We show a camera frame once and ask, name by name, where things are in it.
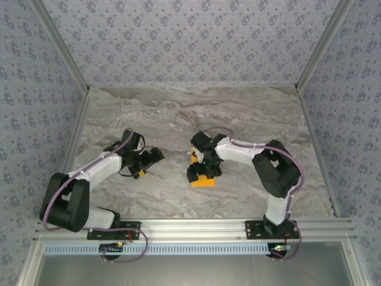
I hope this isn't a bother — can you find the orange paper sheet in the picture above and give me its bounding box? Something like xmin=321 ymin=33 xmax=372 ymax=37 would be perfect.
xmin=190 ymin=145 xmax=216 ymax=188

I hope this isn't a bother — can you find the grey sheet metal panel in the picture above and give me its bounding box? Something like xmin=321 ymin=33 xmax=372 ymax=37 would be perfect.
xmin=37 ymin=254 xmax=357 ymax=286

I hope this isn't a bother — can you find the small circuit board with LED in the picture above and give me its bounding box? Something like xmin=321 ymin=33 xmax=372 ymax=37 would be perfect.
xmin=99 ymin=242 xmax=125 ymax=254
xmin=269 ymin=243 xmax=293 ymax=253

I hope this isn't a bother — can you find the wide aluminium mounting rail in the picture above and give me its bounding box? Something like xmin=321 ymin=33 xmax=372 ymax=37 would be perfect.
xmin=32 ymin=217 xmax=358 ymax=241

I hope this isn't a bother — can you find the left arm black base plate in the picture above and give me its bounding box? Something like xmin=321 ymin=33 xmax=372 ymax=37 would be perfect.
xmin=86 ymin=220 xmax=142 ymax=241

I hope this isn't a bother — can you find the aluminium table side rail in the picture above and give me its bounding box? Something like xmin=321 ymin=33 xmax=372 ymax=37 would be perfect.
xmin=296 ymin=89 xmax=341 ymax=220
xmin=56 ymin=89 xmax=92 ymax=181

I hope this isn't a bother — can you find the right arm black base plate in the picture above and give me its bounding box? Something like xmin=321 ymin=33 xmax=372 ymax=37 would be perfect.
xmin=244 ymin=220 xmax=298 ymax=241

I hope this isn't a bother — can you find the slotted pale cable duct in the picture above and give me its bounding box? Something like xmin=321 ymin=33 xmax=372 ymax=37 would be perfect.
xmin=43 ymin=243 xmax=294 ymax=256

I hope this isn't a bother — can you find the aluminium frame post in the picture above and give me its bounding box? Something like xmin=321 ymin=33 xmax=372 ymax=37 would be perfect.
xmin=29 ymin=0 xmax=91 ymax=94
xmin=294 ymin=0 xmax=357 ymax=94

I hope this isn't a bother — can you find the aluminium frame bar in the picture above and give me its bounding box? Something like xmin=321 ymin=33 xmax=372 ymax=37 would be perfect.
xmin=341 ymin=240 xmax=368 ymax=286
xmin=16 ymin=240 xmax=45 ymax=286

